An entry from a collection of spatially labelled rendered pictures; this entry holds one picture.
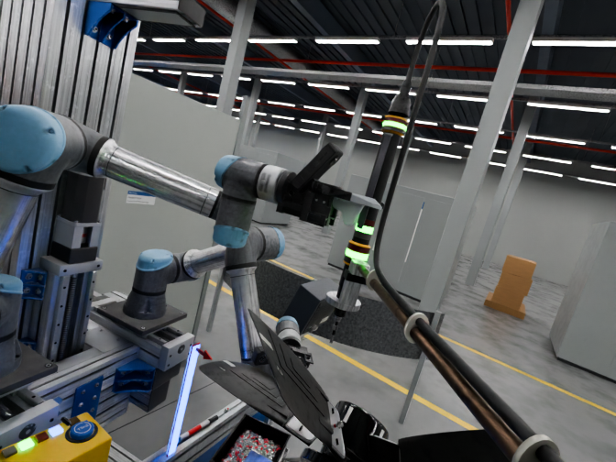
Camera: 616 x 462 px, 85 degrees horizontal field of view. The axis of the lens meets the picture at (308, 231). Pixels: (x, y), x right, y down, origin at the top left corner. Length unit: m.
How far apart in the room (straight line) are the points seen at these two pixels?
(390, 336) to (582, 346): 4.43
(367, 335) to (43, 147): 2.35
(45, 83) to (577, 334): 6.67
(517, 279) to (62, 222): 8.29
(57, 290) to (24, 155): 0.58
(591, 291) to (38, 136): 6.55
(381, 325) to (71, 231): 2.11
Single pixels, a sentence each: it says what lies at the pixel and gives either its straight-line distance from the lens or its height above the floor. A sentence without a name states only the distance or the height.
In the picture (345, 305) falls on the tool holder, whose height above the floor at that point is 1.46.
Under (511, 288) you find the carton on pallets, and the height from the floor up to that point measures 0.57.
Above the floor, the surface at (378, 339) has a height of 0.66.
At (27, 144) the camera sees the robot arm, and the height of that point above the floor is 1.61.
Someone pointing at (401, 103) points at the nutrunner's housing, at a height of 1.84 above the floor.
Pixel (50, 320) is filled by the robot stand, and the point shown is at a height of 1.07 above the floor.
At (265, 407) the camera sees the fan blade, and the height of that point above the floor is 1.19.
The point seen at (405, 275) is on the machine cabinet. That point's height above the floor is 0.40.
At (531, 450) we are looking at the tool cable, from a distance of 0.25.
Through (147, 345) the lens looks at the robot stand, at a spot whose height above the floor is 0.97.
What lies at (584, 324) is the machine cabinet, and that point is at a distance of 6.70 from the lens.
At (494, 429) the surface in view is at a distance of 0.28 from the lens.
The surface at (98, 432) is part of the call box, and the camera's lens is 0.90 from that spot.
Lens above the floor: 1.67
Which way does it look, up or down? 8 degrees down
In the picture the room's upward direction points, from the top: 15 degrees clockwise
